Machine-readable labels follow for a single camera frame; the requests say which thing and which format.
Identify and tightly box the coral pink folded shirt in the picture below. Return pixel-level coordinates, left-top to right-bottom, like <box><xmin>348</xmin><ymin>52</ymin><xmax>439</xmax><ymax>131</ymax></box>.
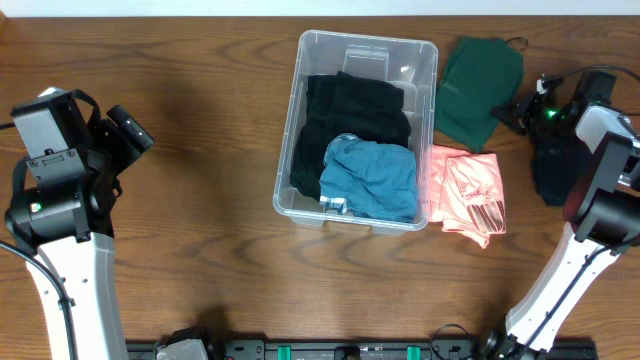
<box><xmin>425</xmin><ymin>145</ymin><xmax>506</xmax><ymax>248</ymax></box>

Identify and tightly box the dark navy garment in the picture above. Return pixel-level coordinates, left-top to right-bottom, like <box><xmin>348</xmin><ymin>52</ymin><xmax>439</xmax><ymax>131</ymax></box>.
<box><xmin>531</xmin><ymin>135</ymin><xmax>591</xmax><ymax>207</ymax></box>

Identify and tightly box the dark green garment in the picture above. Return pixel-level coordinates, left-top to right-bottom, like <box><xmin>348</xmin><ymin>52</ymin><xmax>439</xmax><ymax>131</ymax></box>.
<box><xmin>434</xmin><ymin>37</ymin><xmax>524</xmax><ymax>152</ymax></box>

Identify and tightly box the black garment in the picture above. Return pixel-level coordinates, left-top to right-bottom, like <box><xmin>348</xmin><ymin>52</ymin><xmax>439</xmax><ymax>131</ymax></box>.
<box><xmin>290</xmin><ymin>72</ymin><xmax>411</xmax><ymax>200</ymax></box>

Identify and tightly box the blue garment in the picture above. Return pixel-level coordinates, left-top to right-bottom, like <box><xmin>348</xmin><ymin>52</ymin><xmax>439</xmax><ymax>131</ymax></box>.
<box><xmin>319</xmin><ymin>133</ymin><xmax>419</xmax><ymax>223</ymax></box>

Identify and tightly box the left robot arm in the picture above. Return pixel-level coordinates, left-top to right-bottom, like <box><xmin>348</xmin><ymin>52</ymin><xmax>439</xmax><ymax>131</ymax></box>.
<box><xmin>5</xmin><ymin>87</ymin><xmax>154</xmax><ymax>359</ymax></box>

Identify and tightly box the black mounting rail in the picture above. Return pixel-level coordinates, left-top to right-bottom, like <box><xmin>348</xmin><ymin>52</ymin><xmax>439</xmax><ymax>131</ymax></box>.
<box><xmin>126</xmin><ymin>327</ymin><xmax>599</xmax><ymax>360</ymax></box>

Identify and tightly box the clear plastic storage bin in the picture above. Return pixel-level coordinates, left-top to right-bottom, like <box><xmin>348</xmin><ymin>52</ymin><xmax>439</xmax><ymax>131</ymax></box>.
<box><xmin>273</xmin><ymin>30</ymin><xmax>439</xmax><ymax>235</ymax></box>

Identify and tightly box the left black cable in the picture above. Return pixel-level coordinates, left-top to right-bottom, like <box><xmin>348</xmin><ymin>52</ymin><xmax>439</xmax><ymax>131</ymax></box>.
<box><xmin>0</xmin><ymin>119</ymin><xmax>79</xmax><ymax>360</ymax></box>

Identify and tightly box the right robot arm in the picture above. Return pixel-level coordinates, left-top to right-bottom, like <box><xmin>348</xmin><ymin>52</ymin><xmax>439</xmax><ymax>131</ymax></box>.
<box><xmin>474</xmin><ymin>65</ymin><xmax>639</xmax><ymax>359</ymax></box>

